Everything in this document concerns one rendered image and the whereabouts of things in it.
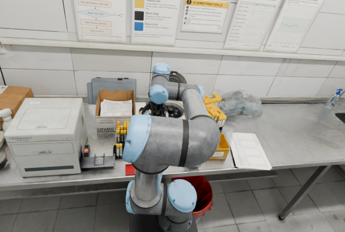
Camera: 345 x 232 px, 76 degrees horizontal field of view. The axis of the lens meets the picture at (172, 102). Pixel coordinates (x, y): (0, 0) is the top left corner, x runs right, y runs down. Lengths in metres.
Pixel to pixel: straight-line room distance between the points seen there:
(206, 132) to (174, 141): 0.08
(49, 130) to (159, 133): 0.71
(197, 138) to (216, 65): 1.25
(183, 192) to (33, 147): 0.70
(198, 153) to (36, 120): 0.86
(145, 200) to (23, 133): 0.61
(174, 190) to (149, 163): 0.37
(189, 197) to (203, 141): 0.41
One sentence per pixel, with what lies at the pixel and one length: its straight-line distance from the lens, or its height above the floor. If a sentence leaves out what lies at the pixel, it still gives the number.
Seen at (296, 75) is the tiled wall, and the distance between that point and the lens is 2.14.
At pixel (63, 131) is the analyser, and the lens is 1.10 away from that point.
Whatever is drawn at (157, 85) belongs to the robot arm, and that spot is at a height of 1.45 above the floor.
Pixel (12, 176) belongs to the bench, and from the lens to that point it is 1.40.
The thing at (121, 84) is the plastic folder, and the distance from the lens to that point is 1.63.
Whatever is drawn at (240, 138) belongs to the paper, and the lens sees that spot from 1.60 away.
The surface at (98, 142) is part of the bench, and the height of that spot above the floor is 0.88.
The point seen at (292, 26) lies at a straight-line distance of 1.84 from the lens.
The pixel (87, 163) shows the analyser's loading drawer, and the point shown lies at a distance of 1.29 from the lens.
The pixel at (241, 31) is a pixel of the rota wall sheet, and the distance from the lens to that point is 1.65.
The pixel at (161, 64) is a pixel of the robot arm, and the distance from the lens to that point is 0.96.
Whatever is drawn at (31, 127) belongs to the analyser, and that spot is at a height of 1.18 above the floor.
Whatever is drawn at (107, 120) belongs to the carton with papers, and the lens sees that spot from 1.41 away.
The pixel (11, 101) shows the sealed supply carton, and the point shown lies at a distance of 1.57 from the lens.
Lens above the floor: 1.91
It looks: 36 degrees down
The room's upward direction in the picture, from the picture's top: 9 degrees clockwise
